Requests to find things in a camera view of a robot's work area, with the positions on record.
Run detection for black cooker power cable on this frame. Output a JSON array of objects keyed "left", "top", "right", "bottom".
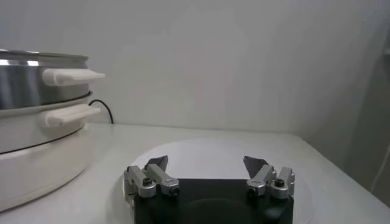
[{"left": 88, "top": 99, "right": 115, "bottom": 125}]

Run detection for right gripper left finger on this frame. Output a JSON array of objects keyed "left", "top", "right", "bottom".
[{"left": 123, "top": 155, "right": 181, "bottom": 204}]

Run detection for white hanging cable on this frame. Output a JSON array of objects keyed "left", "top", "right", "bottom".
[{"left": 370, "top": 145, "right": 390, "bottom": 192}]

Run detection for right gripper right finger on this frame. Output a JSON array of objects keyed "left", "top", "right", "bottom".
[{"left": 243, "top": 155, "right": 296, "bottom": 200}]

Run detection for white electric cooker pot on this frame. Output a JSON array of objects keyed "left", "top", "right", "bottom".
[{"left": 0, "top": 91, "right": 102, "bottom": 212}]

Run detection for white round plate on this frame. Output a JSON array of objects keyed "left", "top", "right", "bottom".
[{"left": 113, "top": 138, "right": 314, "bottom": 224}]

